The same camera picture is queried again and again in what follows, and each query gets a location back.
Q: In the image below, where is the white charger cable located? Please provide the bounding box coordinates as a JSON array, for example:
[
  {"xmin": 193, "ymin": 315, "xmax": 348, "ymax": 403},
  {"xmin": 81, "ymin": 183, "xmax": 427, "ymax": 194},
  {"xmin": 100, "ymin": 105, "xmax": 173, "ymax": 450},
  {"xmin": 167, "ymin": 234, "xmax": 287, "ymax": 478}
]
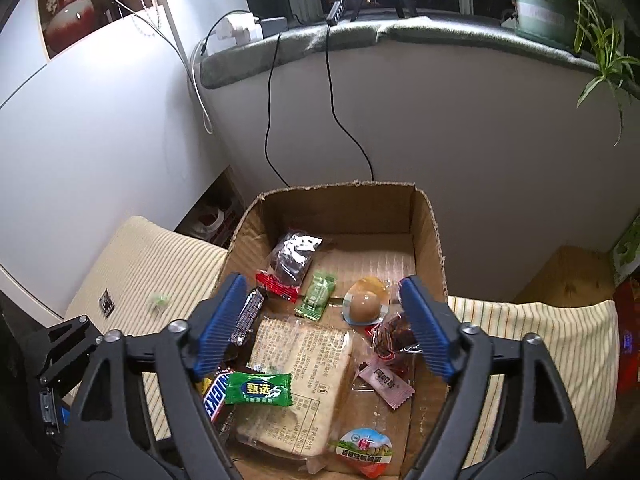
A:
[{"xmin": 187, "ymin": 34, "xmax": 221, "ymax": 135}]

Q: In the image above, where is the brown chocolate bar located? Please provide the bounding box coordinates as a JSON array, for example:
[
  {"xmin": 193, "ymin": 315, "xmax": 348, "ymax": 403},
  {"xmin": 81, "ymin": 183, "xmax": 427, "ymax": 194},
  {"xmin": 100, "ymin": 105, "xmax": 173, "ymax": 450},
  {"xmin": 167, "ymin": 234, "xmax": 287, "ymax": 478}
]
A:
[
  {"xmin": 229, "ymin": 287, "xmax": 266, "ymax": 349},
  {"xmin": 202, "ymin": 370, "xmax": 236, "ymax": 424}
]

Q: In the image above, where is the egg cup with printed lid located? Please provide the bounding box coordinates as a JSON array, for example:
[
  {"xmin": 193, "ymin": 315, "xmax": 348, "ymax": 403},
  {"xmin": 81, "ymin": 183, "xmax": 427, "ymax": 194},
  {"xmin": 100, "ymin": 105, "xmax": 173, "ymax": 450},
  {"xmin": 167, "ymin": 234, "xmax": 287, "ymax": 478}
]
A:
[{"xmin": 327, "ymin": 427, "xmax": 394, "ymax": 479}]

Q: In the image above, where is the pale green snack packet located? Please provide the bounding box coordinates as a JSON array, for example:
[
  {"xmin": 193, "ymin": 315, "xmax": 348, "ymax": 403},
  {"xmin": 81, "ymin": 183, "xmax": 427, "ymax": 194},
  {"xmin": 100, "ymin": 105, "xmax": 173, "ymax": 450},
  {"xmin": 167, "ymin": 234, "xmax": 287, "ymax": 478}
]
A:
[{"xmin": 294, "ymin": 270, "xmax": 337, "ymax": 320}]

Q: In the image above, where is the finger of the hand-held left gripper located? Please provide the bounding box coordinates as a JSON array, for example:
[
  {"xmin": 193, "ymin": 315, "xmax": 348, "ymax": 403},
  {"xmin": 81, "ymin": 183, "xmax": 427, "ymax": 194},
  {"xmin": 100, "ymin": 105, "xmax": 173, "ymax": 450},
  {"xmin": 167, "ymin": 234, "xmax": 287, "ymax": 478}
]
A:
[{"xmin": 22, "ymin": 315, "xmax": 102, "ymax": 387}]

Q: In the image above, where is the wrapped sliced bread packet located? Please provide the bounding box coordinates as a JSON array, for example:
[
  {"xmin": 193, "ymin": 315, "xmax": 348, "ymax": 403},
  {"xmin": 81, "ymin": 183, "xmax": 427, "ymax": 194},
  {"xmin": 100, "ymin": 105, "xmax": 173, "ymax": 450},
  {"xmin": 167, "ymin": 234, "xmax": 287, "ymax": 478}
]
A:
[{"xmin": 234, "ymin": 315, "xmax": 354, "ymax": 462}]

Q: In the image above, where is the clear packet with dark cake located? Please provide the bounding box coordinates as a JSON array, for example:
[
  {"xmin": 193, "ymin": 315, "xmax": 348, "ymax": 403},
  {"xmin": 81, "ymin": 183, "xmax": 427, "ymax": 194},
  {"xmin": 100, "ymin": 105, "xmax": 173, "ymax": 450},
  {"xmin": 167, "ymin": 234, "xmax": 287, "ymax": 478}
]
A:
[{"xmin": 255, "ymin": 230, "xmax": 325, "ymax": 304}]

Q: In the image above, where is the pink sachet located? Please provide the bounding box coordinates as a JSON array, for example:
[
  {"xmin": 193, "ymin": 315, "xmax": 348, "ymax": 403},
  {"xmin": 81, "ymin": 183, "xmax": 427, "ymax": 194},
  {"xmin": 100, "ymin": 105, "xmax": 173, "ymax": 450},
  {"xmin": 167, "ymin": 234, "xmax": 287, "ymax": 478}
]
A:
[{"xmin": 355, "ymin": 360, "xmax": 416, "ymax": 411}]

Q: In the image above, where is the potted spider plant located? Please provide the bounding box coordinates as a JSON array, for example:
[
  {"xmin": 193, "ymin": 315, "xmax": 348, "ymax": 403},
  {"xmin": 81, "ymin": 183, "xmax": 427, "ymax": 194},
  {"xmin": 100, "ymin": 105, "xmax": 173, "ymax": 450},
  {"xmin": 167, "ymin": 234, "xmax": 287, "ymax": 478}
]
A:
[{"xmin": 472, "ymin": 0, "xmax": 640, "ymax": 147}]

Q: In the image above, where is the brown cardboard box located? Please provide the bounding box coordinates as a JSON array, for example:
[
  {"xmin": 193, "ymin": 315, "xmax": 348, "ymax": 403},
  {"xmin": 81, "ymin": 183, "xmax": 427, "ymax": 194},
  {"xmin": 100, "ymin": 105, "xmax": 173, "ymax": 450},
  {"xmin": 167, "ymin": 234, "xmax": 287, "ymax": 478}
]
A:
[{"xmin": 210, "ymin": 181, "xmax": 449, "ymax": 480}]

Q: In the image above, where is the red package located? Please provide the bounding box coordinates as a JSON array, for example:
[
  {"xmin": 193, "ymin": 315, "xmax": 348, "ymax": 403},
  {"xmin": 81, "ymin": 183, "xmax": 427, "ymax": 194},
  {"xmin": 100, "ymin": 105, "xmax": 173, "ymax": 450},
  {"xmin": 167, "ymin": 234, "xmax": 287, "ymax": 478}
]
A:
[{"xmin": 614, "ymin": 279, "xmax": 640, "ymax": 397}]

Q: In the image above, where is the grey windowsill mat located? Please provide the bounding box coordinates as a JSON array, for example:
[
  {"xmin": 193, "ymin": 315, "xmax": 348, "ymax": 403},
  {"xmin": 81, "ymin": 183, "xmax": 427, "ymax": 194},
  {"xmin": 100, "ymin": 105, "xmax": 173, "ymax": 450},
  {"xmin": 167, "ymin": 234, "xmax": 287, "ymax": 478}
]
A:
[{"xmin": 199, "ymin": 13, "xmax": 602, "ymax": 92}]

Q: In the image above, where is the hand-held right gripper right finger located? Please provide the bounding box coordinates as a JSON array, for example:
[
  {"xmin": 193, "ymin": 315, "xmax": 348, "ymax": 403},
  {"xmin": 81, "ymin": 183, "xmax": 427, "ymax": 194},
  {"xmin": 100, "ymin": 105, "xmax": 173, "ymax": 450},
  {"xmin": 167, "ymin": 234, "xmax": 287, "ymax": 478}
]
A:
[{"xmin": 399, "ymin": 275, "xmax": 588, "ymax": 480}]

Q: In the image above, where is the white power adapter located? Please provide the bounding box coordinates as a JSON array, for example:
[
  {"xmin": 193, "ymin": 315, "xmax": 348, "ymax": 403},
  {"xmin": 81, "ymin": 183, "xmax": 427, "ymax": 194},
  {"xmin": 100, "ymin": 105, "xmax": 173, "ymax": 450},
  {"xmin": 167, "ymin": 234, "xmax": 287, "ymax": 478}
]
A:
[{"xmin": 215, "ymin": 13, "xmax": 264, "ymax": 44}]

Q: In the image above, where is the red clear snack packet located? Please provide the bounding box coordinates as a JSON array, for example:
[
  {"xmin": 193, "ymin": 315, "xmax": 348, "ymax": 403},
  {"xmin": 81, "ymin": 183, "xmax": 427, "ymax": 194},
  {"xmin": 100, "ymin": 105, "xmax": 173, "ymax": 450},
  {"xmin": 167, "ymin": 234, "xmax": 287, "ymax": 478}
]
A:
[{"xmin": 369, "ymin": 309, "xmax": 426, "ymax": 362}]

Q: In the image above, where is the red and white bag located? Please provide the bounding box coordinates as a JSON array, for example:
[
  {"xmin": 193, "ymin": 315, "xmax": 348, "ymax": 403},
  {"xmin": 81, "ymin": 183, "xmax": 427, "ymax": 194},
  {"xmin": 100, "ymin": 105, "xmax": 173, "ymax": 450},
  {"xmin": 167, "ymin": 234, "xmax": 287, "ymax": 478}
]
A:
[{"xmin": 192, "ymin": 194, "xmax": 247, "ymax": 249}]

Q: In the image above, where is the cream ribbed cushion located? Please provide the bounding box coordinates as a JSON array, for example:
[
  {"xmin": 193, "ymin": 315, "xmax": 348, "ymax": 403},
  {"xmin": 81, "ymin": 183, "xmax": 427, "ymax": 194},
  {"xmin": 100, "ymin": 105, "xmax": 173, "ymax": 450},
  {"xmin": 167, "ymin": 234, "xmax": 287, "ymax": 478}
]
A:
[{"xmin": 64, "ymin": 215, "xmax": 229, "ymax": 341}]

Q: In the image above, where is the black cable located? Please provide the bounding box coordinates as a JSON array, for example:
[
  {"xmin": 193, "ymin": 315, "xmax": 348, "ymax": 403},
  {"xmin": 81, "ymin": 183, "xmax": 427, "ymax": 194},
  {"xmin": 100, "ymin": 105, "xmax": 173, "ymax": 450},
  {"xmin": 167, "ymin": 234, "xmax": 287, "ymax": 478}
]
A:
[
  {"xmin": 263, "ymin": 29, "xmax": 292, "ymax": 189},
  {"xmin": 325, "ymin": 19, "xmax": 375, "ymax": 182}
]

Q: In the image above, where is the red and white jar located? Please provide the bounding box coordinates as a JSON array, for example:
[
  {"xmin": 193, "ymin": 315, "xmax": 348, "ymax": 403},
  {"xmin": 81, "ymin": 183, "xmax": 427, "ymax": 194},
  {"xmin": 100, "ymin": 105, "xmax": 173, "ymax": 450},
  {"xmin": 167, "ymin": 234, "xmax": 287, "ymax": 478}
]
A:
[{"xmin": 42, "ymin": 0, "xmax": 99, "ymax": 57}]

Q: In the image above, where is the bright green snack packet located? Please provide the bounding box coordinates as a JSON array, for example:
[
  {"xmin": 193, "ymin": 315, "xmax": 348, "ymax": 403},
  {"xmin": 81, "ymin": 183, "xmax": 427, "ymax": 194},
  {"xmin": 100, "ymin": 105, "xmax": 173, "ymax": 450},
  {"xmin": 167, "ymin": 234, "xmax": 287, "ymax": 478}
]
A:
[{"xmin": 224, "ymin": 372, "xmax": 294, "ymax": 408}]

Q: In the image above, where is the clear packet with braised egg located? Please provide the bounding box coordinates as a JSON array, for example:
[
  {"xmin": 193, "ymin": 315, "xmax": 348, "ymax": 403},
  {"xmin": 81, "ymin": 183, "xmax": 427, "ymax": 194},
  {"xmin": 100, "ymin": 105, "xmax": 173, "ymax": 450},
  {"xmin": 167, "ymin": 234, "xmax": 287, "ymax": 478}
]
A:
[{"xmin": 342, "ymin": 276, "xmax": 391, "ymax": 325}]

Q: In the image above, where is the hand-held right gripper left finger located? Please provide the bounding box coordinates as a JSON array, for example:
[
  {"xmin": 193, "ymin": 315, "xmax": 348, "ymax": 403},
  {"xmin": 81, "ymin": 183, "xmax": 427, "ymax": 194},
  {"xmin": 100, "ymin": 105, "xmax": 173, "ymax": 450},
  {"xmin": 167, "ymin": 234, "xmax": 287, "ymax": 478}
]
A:
[{"xmin": 59, "ymin": 273, "xmax": 249, "ymax": 480}]

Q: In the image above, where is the green and white package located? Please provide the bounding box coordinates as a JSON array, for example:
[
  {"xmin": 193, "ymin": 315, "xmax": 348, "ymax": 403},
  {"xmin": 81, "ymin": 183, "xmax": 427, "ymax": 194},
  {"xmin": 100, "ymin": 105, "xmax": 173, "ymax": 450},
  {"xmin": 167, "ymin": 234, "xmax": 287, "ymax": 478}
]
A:
[{"xmin": 611, "ymin": 219, "xmax": 640, "ymax": 287}]

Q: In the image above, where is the yellow striped bed sheet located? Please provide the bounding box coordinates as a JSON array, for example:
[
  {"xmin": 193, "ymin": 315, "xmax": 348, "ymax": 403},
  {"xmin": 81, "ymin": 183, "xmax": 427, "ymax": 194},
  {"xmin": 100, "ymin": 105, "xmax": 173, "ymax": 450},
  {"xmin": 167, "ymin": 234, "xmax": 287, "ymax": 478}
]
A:
[{"xmin": 447, "ymin": 295, "xmax": 621, "ymax": 471}]

